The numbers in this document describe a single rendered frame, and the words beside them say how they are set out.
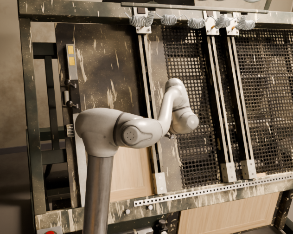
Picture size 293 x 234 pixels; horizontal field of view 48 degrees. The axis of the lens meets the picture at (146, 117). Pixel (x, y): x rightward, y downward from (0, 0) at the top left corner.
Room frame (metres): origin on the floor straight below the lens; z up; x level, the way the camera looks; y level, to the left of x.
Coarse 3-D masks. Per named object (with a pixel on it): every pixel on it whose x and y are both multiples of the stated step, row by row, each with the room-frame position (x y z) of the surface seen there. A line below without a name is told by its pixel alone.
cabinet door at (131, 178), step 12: (120, 156) 1.73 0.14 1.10; (132, 156) 1.76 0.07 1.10; (144, 156) 1.78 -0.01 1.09; (120, 168) 1.70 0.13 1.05; (132, 168) 1.72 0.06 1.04; (144, 168) 1.74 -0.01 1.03; (120, 180) 1.66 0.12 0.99; (132, 180) 1.68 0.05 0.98; (144, 180) 1.71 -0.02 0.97; (120, 192) 1.62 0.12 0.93; (132, 192) 1.64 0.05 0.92; (144, 192) 1.67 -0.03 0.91
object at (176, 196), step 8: (280, 176) 2.01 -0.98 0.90; (288, 176) 2.03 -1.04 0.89; (232, 184) 1.85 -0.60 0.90; (240, 184) 1.87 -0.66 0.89; (248, 184) 1.89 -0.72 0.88; (256, 184) 1.91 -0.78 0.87; (192, 192) 1.73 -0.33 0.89; (200, 192) 1.75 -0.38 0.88; (208, 192) 1.77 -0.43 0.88; (144, 200) 1.61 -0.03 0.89; (152, 200) 1.63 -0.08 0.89; (160, 200) 1.64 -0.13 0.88; (168, 200) 1.66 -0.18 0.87
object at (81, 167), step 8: (72, 56) 1.93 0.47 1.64; (72, 72) 1.88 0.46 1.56; (72, 112) 1.75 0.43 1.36; (72, 120) 1.76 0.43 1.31; (80, 144) 1.67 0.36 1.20; (80, 152) 1.65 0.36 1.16; (80, 160) 1.62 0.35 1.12; (80, 168) 1.60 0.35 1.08; (80, 176) 1.58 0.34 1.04; (80, 184) 1.55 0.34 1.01; (80, 192) 1.53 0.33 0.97; (80, 200) 1.52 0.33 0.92
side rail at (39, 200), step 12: (24, 24) 1.92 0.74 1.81; (24, 36) 1.88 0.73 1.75; (24, 48) 1.84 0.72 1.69; (24, 60) 1.81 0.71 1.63; (24, 72) 1.77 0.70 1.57; (24, 84) 1.74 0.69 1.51; (36, 96) 1.72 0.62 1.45; (36, 108) 1.69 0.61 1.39; (36, 120) 1.65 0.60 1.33; (36, 132) 1.62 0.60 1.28; (36, 144) 1.58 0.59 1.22; (36, 156) 1.55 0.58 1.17; (36, 168) 1.52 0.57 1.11; (36, 180) 1.48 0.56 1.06; (36, 192) 1.45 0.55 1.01; (36, 204) 1.42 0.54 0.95
